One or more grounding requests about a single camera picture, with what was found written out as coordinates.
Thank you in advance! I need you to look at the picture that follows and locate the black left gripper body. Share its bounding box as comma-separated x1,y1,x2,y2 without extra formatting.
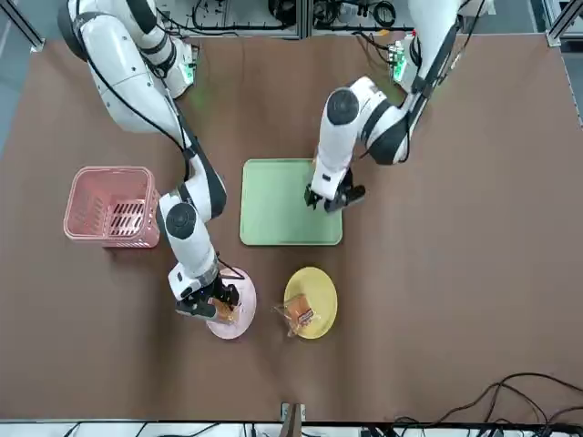
303,183,326,211

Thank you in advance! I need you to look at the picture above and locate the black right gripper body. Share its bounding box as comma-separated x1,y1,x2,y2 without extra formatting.
210,277,241,310

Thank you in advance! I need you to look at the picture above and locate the clear-wrapped bread pack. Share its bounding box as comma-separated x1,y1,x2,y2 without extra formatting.
211,296,241,325

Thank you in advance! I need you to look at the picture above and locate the green rectangular tray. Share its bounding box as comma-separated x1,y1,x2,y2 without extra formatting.
239,158,343,248

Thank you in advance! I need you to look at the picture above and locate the bread pack with red label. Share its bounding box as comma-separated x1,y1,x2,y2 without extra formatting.
271,293,321,339

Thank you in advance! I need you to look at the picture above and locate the small pink plastic basket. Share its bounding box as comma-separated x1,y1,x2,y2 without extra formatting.
62,166,161,250

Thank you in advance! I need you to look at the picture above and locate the white round plate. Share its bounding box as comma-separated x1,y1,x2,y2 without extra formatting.
204,267,258,340

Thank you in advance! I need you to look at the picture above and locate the yellow round plate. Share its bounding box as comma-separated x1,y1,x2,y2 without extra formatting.
282,266,339,340

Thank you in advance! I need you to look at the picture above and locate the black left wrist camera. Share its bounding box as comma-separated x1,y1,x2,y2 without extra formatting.
324,183,366,214

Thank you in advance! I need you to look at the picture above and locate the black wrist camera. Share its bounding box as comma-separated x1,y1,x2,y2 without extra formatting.
175,295,219,322
324,183,366,214

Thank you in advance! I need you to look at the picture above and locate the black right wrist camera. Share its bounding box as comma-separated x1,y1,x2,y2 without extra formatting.
175,295,219,322

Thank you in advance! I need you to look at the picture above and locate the aluminium centre post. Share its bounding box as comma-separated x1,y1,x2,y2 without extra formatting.
281,401,308,437

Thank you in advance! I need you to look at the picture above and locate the black table cable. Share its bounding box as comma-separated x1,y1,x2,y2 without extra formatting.
391,371,583,437

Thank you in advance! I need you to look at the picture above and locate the aluminium frame strut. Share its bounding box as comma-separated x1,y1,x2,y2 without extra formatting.
0,0,47,51
543,0,583,47

